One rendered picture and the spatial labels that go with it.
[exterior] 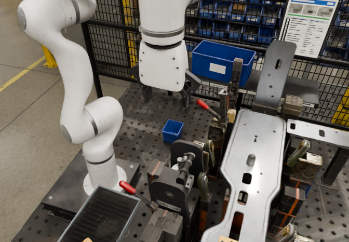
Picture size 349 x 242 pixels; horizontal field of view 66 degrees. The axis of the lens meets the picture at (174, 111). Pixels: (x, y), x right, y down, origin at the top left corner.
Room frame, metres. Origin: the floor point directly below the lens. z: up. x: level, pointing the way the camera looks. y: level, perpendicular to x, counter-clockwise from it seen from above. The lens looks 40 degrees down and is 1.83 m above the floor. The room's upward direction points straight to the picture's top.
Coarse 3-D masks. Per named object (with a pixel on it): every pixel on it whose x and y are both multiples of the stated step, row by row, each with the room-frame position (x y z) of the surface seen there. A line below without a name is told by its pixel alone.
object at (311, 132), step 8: (288, 120) 0.92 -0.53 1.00; (296, 120) 0.92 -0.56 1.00; (288, 128) 0.87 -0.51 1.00; (296, 128) 0.87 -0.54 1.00; (304, 128) 0.87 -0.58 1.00; (312, 128) 0.87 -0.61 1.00; (320, 128) 0.87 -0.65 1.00; (328, 128) 0.87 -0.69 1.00; (296, 136) 0.83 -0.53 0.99; (304, 136) 0.82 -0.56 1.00; (312, 136) 0.82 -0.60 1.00; (320, 136) 0.82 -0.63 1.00; (328, 136) 0.82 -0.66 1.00; (336, 136) 0.82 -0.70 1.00; (344, 136) 0.82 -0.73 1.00; (328, 144) 0.78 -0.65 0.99; (336, 144) 0.78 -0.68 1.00; (344, 144) 0.77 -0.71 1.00
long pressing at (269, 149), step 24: (240, 120) 0.92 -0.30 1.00; (264, 120) 0.92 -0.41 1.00; (240, 144) 0.77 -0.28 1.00; (264, 144) 0.77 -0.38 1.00; (240, 168) 0.65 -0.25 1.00; (264, 168) 0.65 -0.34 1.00; (264, 192) 0.54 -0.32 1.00; (264, 216) 0.46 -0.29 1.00; (216, 240) 0.38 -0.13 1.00; (240, 240) 0.38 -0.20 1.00; (264, 240) 0.38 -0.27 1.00
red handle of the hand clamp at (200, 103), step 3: (198, 102) 0.88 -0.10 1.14; (201, 102) 0.88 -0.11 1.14; (201, 105) 0.87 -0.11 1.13; (204, 105) 0.87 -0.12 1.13; (207, 105) 0.88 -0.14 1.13; (204, 108) 0.87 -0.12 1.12; (207, 108) 0.87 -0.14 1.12; (210, 108) 0.88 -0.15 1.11; (210, 111) 0.86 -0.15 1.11; (213, 111) 0.87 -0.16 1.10; (213, 114) 0.85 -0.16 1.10; (216, 114) 0.86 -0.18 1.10; (216, 117) 0.85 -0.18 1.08; (219, 117) 0.85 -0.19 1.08; (219, 120) 0.85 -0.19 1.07
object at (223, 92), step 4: (220, 92) 0.85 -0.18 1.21; (224, 92) 0.86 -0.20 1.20; (232, 92) 0.84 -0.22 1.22; (220, 96) 0.84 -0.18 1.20; (224, 96) 0.83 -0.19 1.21; (228, 96) 0.84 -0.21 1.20; (232, 96) 0.83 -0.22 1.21; (220, 100) 0.84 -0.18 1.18; (224, 100) 0.83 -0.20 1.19; (220, 104) 0.84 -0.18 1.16; (224, 104) 0.83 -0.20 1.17; (220, 108) 0.84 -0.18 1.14; (224, 108) 0.83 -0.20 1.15; (220, 112) 0.84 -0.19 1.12; (224, 112) 0.83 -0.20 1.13; (224, 116) 0.83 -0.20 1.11; (224, 120) 0.83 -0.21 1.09
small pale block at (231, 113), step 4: (228, 112) 0.91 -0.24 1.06; (232, 112) 0.91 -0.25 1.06; (228, 116) 0.90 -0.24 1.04; (232, 116) 0.89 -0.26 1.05; (232, 120) 0.89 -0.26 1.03; (228, 124) 0.90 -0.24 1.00; (232, 124) 0.90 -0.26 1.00; (228, 128) 0.90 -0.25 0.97; (228, 132) 0.90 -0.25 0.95; (228, 136) 0.90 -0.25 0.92; (224, 140) 0.90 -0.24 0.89; (228, 140) 0.90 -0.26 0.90; (224, 144) 0.90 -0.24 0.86; (224, 148) 0.90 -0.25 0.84; (224, 152) 0.90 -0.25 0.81; (220, 160) 0.91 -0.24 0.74; (220, 164) 0.90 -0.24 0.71
